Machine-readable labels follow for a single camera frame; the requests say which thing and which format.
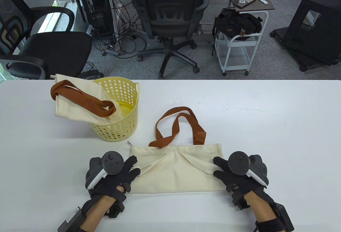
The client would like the black square coaster pad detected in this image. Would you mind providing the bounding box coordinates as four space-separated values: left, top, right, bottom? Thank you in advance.
236 0 256 9

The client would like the bundle of floor cables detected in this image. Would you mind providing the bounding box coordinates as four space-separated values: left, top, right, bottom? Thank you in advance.
92 0 148 59

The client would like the silver metal frame post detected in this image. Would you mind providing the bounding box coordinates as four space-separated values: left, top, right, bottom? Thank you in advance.
103 0 119 44

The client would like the white rolling cart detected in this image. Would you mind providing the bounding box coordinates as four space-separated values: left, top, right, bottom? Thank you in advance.
214 0 275 76

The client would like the grey white right controller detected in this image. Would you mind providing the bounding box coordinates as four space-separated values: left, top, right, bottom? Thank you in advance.
228 151 269 186

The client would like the yellow perforated plastic basket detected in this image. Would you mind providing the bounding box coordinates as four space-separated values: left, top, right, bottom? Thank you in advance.
91 76 141 142

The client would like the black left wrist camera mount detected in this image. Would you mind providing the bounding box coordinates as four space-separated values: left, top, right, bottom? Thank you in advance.
105 201 125 218

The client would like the person's left forearm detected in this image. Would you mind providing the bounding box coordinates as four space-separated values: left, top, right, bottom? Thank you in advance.
80 195 117 232

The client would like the black computer tower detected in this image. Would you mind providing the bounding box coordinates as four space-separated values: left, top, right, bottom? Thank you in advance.
75 0 113 36

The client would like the black mesh office chair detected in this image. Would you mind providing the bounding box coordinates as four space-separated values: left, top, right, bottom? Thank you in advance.
132 0 210 79

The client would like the black armrest office chair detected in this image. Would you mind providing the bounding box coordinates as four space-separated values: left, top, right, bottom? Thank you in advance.
0 0 103 80

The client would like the grey white left controller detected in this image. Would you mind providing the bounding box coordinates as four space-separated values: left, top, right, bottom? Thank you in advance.
86 151 125 190

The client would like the black wheeled cabinet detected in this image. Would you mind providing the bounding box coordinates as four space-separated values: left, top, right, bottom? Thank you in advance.
270 0 341 72

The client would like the person's right hand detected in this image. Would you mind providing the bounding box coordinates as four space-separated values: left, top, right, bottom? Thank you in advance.
212 154 268 208

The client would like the grey white controller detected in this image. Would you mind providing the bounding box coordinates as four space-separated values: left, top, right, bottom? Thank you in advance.
86 151 125 190
228 151 269 186

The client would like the black backpack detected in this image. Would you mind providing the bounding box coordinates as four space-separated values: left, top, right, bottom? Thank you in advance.
212 8 263 40

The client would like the plain cream canvas bag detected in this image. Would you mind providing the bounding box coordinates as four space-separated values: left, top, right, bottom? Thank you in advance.
50 74 124 124

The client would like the flower print cream canvas bag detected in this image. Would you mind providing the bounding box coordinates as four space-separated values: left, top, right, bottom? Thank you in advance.
127 107 224 194

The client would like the person's left hand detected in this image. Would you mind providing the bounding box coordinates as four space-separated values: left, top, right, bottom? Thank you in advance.
85 155 141 203

